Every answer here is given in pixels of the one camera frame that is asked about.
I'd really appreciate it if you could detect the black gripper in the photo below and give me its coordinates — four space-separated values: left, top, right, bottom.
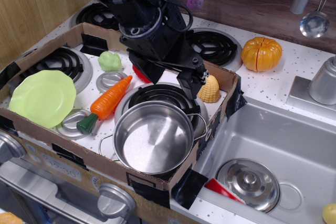
119 0 208 100

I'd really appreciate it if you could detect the front left black burner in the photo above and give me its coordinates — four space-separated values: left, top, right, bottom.
10 46 93 93

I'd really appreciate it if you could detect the silver left panel knob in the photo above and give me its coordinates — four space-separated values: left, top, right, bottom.
0 132 26 163

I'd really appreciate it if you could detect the hanging steel ladle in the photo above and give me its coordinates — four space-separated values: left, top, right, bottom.
299 0 330 39

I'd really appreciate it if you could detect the yellow toy potato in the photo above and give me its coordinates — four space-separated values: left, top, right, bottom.
322 203 336 224

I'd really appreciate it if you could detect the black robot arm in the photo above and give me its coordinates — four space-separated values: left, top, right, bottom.
97 0 207 99

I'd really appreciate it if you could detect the front right black burner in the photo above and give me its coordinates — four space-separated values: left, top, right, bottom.
114 82 208 137

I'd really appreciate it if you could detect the orange toy at corner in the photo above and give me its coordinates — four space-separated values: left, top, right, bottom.
0 212 23 224

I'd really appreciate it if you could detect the orange toy carrot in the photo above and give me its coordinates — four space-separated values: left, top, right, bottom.
76 75 133 134

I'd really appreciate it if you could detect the silver stove knob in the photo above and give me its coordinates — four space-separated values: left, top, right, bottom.
56 109 90 140
96 71 127 93

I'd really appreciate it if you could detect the red toy pepper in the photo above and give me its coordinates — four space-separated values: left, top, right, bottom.
205 178 246 205

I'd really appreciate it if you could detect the brown cardboard fence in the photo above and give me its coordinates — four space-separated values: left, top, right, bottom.
1 23 244 201

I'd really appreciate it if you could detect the silver front panel knob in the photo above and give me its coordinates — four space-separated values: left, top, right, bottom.
97 183 136 219

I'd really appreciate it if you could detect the grey sink basin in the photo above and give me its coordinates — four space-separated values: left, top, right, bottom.
197 99 335 223

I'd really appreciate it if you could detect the steel pot lid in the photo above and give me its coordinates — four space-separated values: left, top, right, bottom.
216 158 280 213

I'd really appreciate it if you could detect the back left black burner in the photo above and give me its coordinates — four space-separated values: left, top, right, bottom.
70 3 119 31

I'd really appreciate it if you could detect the silver panel knob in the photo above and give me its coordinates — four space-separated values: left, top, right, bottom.
0 132 26 163
97 183 136 219

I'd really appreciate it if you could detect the back right black burner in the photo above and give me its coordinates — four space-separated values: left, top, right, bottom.
186 28 243 72

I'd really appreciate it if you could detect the red toy strawberry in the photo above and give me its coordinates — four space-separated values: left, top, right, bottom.
132 65 151 83

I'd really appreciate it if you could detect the grey toy faucet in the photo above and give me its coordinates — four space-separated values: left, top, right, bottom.
286 0 335 117

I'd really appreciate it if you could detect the orange toy pumpkin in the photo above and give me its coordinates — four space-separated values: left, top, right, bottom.
241 37 282 72

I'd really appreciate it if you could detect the lower silver stove knob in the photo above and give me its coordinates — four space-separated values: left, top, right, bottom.
56 109 90 140

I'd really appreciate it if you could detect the upper silver stove knob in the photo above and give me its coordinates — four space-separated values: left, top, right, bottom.
96 71 127 93

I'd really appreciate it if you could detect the stainless steel pot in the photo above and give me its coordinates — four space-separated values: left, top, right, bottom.
110 101 207 175

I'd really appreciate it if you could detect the yellow toy corn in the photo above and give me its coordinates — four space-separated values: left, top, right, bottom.
197 75 221 103

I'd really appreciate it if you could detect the black burner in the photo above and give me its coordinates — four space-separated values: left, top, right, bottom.
114 82 208 137
70 3 119 31
10 46 93 93
186 28 243 72

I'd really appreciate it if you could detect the light green plastic plate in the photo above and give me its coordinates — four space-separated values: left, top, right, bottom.
8 70 77 129

